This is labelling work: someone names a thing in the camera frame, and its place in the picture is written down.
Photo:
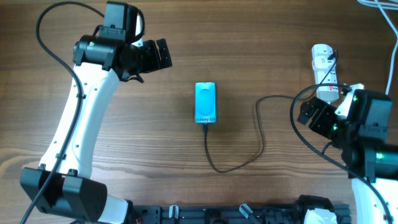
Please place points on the white USB charger adapter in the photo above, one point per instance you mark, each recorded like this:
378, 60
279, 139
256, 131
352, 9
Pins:
323, 62

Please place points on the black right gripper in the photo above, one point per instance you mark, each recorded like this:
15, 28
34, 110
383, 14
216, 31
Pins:
326, 110

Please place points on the white power strip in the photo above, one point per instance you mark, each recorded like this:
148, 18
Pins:
328, 93

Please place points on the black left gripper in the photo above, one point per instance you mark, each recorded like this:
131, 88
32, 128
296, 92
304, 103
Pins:
153, 63

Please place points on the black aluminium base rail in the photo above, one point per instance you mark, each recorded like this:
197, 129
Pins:
269, 214

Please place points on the blue Galaxy smartphone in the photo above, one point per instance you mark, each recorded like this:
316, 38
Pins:
205, 102

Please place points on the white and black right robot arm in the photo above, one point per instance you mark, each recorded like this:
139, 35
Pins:
361, 135

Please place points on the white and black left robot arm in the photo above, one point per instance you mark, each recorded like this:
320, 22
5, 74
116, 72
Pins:
116, 52

